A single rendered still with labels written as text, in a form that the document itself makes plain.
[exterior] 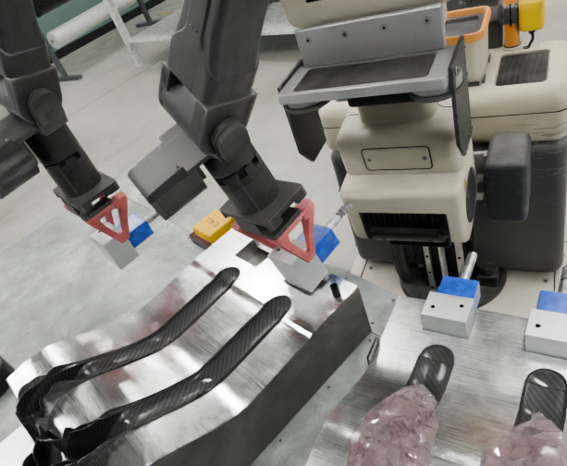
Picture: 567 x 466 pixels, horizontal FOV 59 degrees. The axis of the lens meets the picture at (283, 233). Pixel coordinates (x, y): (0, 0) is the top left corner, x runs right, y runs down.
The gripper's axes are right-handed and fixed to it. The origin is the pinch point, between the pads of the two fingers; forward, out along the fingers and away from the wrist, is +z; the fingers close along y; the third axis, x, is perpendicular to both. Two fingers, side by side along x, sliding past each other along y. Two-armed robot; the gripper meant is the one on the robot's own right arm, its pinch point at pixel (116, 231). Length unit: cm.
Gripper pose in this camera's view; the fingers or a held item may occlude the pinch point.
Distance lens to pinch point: 81.6
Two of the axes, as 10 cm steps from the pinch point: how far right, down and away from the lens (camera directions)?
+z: 3.1, 7.3, 6.1
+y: 6.6, 2.9, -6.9
